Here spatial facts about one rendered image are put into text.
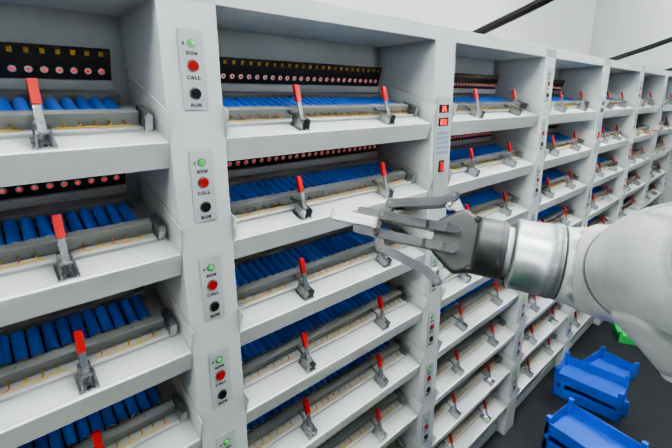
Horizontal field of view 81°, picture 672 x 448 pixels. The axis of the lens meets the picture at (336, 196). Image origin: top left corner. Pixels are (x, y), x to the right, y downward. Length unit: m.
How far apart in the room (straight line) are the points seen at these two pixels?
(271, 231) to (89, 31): 0.48
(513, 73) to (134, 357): 1.58
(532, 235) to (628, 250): 0.17
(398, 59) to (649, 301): 0.97
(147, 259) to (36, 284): 0.15
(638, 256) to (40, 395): 0.78
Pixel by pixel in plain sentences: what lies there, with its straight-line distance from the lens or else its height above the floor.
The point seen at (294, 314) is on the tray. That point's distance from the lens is 0.91.
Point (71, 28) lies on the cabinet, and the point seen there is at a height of 1.68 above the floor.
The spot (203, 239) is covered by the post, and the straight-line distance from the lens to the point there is 0.73.
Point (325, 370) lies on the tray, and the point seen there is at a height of 0.91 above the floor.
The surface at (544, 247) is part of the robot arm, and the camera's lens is 0.51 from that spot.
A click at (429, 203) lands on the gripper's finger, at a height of 1.42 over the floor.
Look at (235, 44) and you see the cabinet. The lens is 0.97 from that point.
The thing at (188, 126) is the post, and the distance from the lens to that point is 0.69.
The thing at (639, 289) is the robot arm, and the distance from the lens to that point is 0.36.
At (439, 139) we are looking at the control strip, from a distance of 1.15.
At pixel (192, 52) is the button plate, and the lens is 0.70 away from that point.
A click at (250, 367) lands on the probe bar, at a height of 0.97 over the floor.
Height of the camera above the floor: 1.56
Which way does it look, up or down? 14 degrees down
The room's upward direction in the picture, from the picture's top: straight up
